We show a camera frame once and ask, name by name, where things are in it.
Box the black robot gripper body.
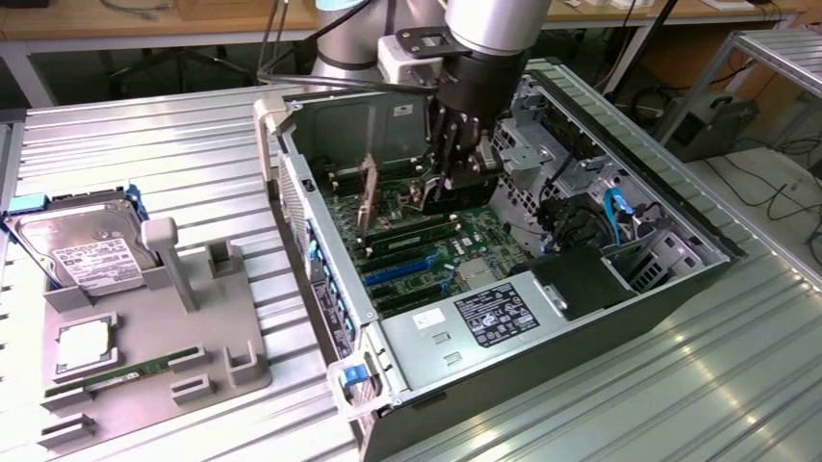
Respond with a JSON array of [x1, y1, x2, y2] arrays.
[[429, 52, 529, 124]]

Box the graphics card with metal bracket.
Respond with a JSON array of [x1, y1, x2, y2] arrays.
[[355, 152, 499, 240]]

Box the metal disk bay cage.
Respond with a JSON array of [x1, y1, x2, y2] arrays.
[[488, 71, 618, 232]]

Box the green motherboard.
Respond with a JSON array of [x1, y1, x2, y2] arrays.
[[320, 157, 535, 320]]

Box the black RAM slot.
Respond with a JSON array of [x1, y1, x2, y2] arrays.
[[356, 214, 463, 241], [327, 161, 419, 187], [332, 168, 423, 196]]

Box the installed RAM stick with label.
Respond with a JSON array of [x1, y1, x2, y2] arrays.
[[364, 225, 455, 256]]

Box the silver chipset heatsink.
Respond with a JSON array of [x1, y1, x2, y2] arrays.
[[456, 262, 512, 293]]

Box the blue expansion slot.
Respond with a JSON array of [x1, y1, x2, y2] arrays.
[[359, 257, 429, 286]]

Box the black expansion slot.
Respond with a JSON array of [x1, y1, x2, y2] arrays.
[[371, 283, 445, 310]]

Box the black plastic air shroud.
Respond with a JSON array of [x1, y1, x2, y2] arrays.
[[529, 245, 634, 322]]

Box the black box on floor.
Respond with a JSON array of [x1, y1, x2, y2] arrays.
[[670, 95, 759, 163]]

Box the grey power supply unit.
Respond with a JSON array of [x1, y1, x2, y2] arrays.
[[377, 269, 569, 394]]

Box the black tripod legs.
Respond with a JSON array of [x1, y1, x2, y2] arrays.
[[105, 45, 252, 90]]

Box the open black PC case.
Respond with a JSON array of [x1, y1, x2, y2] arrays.
[[253, 57, 750, 462]]

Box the wooden desk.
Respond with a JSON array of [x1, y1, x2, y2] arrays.
[[0, 0, 804, 43]]

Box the silver hard disk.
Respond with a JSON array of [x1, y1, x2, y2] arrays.
[[16, 200, 146, 297]]

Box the grey plastic parts rack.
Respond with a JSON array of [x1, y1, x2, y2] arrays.
[[34, 216, 275, 449]]

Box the blue hard disk caddy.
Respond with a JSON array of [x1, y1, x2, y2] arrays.
[[0, 180, 150, 242]]

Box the green RAM stick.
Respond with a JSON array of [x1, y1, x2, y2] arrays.
[[48, 349, 197, 387]]

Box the silver CPU chip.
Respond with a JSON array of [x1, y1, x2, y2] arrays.
[[53, 321, 114, 372]]

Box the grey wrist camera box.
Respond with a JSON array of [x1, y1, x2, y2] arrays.
[[376, 27, 473, 88]]

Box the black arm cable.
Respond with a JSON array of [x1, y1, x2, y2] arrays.
[[256, 21, 441, 95]]

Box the blue flat wire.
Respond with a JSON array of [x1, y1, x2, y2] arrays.
[[600, 186, 623, 246]]

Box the hanging thin cables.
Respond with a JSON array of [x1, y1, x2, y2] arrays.
[[259, 0, 285, 73]]

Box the metal slat table frame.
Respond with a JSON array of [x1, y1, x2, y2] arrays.
[[654, 31, 822, 145]]

